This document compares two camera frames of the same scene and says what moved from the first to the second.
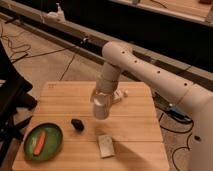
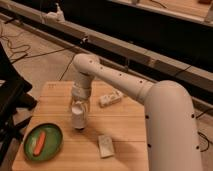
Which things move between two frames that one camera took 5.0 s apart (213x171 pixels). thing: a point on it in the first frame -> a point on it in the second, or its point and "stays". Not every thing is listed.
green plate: x=51 y=144 stays
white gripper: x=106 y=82 -> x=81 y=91
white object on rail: x=56 y=16 stays
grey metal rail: x=83 y=43 stays
